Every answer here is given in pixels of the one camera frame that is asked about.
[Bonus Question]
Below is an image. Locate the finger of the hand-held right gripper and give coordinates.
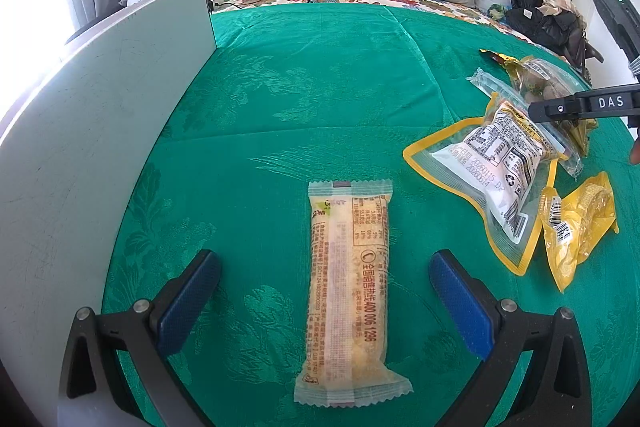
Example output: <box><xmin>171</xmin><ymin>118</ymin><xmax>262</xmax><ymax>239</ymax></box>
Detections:
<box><xmin>528</xmin><ymin>94</ymin><xmax>584</xmax><ymax>122</ymax></box>

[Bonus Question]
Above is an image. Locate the black jacket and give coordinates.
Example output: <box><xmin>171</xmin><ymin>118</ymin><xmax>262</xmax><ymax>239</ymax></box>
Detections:
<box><xmin>505</xmin><ymin>0</ymin><xmax>588</xmax><ymax>62</ymax></box>

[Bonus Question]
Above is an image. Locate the small yellow snack wrapper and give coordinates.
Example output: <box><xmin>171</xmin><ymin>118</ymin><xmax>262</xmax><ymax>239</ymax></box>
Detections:
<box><xmin>479</xmin><ymin>49</ymin><xmax>523</xmax><ymax>70</ymax></box>

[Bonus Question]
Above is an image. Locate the beige printed cloth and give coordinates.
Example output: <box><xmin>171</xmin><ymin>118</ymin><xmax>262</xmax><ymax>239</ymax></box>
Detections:
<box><xmin>535</xmin><ymin>0</ymin><xmax>583</xmax><ymax>20</ymax></box>

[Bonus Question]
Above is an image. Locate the white cardboard box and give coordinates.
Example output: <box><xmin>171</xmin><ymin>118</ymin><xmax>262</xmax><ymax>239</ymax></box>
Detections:
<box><xmin>0</xmin><ymin>0</ymin><xmax>218</xmax><ymax>427</ymax></box>

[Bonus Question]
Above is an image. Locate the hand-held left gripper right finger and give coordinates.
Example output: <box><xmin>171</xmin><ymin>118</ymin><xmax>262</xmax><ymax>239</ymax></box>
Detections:
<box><xmin>429</xmin><ymin>249</ymin><xmax>593</xmax><ymax>427</ymax></box>

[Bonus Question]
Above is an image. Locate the yellow-edged clear snack packet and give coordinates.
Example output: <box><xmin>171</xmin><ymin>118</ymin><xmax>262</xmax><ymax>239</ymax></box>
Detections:
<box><xmin>403</xmin><ymin>92</ymin><xmax>571</xmax><ymax>277</ymax></box>

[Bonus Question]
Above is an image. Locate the long bread packet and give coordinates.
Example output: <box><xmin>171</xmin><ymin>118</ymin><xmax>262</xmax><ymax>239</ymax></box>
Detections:
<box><xmin>293</xmin><ymin>179</ymin><xmax>415</xmax><ymax>408</ymax></box>

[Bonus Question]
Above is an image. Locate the long yellow snack packet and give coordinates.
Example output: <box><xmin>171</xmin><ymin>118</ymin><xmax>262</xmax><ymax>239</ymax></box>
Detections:
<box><xmin>540</xmin><ymin>172</ymin><xmax>620</xmax><ymax>293</ymax></box>

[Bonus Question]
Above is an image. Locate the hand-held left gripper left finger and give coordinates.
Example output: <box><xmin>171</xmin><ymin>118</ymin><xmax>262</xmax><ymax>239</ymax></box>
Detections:
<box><xmin>57</xmin><ymin>249</ymin><xmax>222</xmax><ymax>427</ymax></box>

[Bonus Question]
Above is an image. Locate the green tablecloth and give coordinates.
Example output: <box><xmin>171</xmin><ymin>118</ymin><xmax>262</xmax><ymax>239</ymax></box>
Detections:
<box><xmin>102</xmin><ymin>2</ymin><xmax>640</xmax><ymax>427</ymax></box>

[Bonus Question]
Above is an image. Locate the brown bag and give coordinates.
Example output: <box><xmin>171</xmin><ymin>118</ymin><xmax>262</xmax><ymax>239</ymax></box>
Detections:
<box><xmin>565</xmin><ymin>14</ymin><xmax>608</xmax><ymax>72</ymax></box>

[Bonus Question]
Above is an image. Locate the floral blanket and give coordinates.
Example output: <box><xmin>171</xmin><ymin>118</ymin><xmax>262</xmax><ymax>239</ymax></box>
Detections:
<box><xmin>210</xmin><ymin>0</ymin><xmax>556</xmax><ymax>52</ymax></box>

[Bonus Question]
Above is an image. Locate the clear gold cookie bag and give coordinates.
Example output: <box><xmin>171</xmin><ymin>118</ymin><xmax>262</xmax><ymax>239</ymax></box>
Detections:
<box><xmin>469</xmin><ymin>56</ymin><xmax>598</xmax><ymax>180</ymax></box>

